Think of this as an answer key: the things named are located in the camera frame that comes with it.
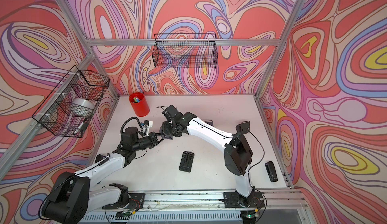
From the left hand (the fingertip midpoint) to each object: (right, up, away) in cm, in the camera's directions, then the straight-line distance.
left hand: (167, 137), depth 80 cm
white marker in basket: (-42, +6, -9) cm, 43 cm away
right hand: (-1, +1, +1) cm, 2 cm away
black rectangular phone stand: (+10, -14, +4) cm, 18 cm away
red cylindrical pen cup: (-24, +19, +23) cm, 38 cm away
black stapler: (+56, -18, -2) cm, 58 cm away
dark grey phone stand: (+47, +3, +15) cm, 49 cm away
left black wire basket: (-49, +15, -6) cm, 52 cm away
